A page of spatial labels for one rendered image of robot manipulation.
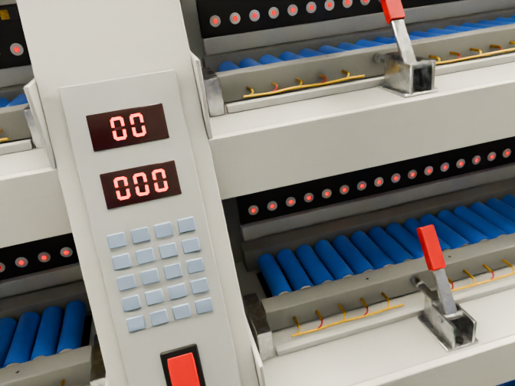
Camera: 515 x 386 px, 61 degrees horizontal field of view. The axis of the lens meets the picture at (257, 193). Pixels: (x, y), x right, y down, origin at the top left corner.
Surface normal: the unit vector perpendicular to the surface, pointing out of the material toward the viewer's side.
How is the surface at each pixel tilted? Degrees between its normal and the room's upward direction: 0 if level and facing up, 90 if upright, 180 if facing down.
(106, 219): 90
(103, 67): 90
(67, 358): 21
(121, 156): 90
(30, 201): 111
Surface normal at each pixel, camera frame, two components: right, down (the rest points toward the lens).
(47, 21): 0.19, 0.05
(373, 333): -0.11, -0.89
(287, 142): 0.25, 0.40
